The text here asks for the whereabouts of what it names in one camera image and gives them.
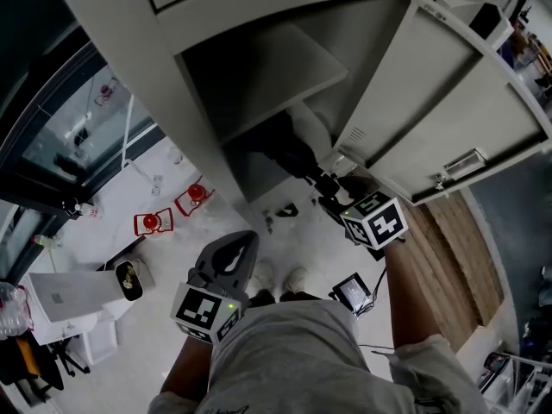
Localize person's dark trousers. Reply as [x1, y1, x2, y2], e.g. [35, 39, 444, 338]
[247, 288, 323, 309]

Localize person's right forearm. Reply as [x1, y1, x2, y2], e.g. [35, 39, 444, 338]
[381, 239, 437, 349]

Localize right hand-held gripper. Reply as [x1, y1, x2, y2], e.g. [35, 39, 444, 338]
[317, 173, 410, 251]

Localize white pole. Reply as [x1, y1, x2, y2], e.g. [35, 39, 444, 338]
[120, 94, 135, 170]

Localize black office chair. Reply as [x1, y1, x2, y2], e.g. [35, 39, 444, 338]
[0, 329, 91, 405]

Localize black framed glass door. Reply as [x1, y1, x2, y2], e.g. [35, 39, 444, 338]
[0, 27, 168, 217]

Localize person's white shoe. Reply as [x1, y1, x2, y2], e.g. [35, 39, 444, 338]
[251, 260, 278, 293]
[282, 267, 310, 295]

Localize person's left forearm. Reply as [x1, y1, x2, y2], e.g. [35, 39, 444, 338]
[159, 338, 216, 403]

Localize clear bottle with red label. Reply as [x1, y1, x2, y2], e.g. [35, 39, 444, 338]
[73, 202, 105, 220]

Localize white wire rack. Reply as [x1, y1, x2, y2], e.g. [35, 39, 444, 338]
[477, 350, 552, 414]

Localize small black screen device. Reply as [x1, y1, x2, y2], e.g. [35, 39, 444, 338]
[330, 272, 374, 319]

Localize person's right white shoe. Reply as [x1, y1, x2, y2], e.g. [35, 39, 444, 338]
[282, 267, 310, 295]

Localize pack of clear plastic bottles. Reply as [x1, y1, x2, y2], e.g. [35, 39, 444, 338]
[0, 279, 35, 341]

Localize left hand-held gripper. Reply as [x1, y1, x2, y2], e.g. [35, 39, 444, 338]
[170, 229, 260, 345]

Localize person's left white shoe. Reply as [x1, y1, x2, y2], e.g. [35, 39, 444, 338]
[251, 260, 278, 293]

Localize grey metal locker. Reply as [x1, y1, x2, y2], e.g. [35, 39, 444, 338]
[49, 0, 552, 229]

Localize wooden slat panel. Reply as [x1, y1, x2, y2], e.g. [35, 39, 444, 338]
[404, 189, 506, 354]

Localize white cardboard box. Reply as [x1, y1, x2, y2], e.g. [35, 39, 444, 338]
[27, 269, 126, 323]

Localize black box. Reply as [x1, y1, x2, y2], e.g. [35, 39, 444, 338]
[468, 2, 505, 40]

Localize white low cabinet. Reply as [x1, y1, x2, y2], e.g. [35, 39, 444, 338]
[25, 308, 120, 366]

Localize black cable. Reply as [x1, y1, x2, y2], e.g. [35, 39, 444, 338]
[369, 264, 388, 304]

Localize red framed lantern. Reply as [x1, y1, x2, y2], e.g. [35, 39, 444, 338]
[173, 182, 216, 218]
[133, 207, 174, 237]

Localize person's grey shirt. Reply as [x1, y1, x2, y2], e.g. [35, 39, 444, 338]
[147, 298, 491, 414]

